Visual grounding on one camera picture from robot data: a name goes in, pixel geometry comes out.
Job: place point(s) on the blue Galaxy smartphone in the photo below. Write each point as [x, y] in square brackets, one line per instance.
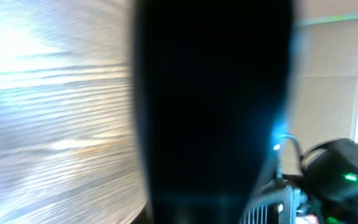
[210, 86]

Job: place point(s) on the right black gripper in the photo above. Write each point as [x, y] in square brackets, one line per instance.
[277, 202]

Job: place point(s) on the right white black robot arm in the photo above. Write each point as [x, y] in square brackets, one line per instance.
[325, 191]

